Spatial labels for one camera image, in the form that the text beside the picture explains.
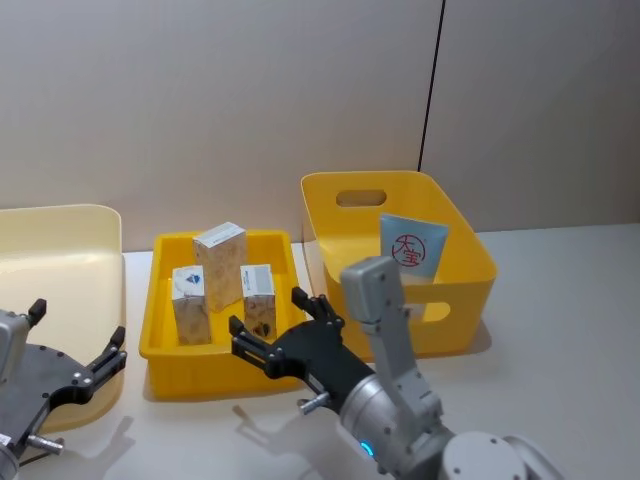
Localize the small beige carton white label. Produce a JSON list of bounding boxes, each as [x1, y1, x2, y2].
[[239, 263, 278, 338]]

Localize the cream plastic bin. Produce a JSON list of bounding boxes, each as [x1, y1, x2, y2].
[[0, 203, 127, 436]]

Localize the beige carton with blue print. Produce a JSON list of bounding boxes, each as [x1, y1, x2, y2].
[[171, 264, 212, 347]]

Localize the shallow yellow plastic tray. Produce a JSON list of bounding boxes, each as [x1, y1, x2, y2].
[[138, 228, 314, 401]]

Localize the deep yellow plastic basket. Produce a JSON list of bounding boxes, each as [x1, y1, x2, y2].
[[299, 171, 500, 362]]

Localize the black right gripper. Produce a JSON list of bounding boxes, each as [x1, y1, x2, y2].
[[228, 286, 377, 407]]

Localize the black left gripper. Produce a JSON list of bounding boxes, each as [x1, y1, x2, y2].
[[0, 297, 128, 452]]

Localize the tall beige patterned carton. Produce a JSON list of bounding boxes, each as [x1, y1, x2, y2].
[[192, 221, 249, 314]]

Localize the pale blue tube red mark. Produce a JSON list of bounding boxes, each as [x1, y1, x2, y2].
[[379, 212, 451, 287]]

